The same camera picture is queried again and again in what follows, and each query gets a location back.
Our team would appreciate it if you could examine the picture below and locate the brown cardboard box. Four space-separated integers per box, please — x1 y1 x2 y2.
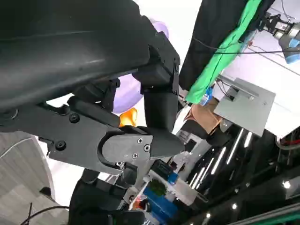
184 98 224 136

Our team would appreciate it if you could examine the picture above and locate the thin black workshop cable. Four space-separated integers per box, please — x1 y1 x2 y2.
191 37 300 57

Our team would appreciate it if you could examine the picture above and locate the blue storage box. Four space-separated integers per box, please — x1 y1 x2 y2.
142 173 180 220

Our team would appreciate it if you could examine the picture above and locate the lilac plate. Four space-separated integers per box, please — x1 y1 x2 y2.
112 17 171 113

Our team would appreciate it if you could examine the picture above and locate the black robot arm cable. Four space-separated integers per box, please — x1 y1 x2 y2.
22 202 70 225

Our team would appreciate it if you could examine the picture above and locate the grey metal panel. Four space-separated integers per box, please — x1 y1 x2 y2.
214 77 277 137

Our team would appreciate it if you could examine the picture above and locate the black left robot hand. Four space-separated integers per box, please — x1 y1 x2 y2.
0 0 186 188

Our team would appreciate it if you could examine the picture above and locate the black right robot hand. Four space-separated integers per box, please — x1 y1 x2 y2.
67 167 150 225

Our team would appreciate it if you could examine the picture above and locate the green cloth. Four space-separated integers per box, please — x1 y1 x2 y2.
184 0 263 105

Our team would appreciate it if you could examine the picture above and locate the orange white toy bread roll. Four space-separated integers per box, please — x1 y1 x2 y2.
119 107 138 128

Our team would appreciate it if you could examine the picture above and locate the small blue plastic item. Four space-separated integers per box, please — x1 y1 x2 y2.
200 86 215 106

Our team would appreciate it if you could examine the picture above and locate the black curtain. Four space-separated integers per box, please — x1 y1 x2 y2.
179 0 275 92

